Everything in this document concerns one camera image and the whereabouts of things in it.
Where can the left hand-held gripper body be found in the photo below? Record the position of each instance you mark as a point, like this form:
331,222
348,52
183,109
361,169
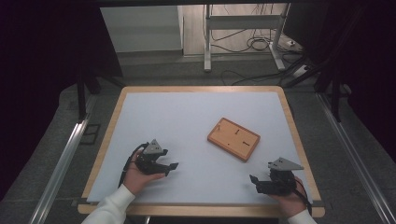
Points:
146,163

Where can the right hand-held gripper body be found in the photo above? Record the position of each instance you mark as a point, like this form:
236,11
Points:
281,183

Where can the wooden picture frame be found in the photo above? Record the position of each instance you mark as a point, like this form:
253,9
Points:
233,139

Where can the person's left hand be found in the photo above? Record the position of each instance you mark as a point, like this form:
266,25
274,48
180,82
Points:
134,179

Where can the person's right hand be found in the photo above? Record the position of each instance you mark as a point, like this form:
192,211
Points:
291,203

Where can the black metal stand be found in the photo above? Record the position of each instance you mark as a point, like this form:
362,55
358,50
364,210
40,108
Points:
81,96
335,93

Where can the large white power strip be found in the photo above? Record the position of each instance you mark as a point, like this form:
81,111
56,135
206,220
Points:
301,71

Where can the light grey cabinet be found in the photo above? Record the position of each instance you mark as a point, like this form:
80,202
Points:
140,28

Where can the small white power strip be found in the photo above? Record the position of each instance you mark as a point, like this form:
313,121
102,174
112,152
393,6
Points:
291,43

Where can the dark curtain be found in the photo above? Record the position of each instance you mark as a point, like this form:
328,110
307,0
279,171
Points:
37,62
367,62

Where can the small black floor frame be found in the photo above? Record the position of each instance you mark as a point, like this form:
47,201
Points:
90,134

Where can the aluminium rail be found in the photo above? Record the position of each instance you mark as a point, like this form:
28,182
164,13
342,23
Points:
59,174
355,155

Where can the white metal desk frame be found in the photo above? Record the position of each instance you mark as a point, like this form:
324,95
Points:
208,46

